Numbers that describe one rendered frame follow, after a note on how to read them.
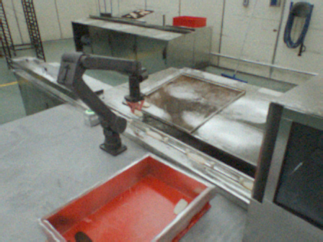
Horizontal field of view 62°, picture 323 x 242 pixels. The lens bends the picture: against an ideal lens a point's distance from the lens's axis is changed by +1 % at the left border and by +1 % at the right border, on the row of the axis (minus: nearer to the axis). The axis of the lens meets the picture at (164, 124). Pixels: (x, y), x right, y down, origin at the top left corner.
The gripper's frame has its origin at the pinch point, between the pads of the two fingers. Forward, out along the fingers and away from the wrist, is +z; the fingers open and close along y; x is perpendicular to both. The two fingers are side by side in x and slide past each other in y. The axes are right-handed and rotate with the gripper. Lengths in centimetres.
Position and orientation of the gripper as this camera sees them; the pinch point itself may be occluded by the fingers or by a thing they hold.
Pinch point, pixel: (135, 111)
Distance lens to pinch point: 144.3
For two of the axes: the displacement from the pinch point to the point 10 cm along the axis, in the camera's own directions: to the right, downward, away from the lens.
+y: -7.2, 3.4, -6.1
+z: 0.1, 8.8, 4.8
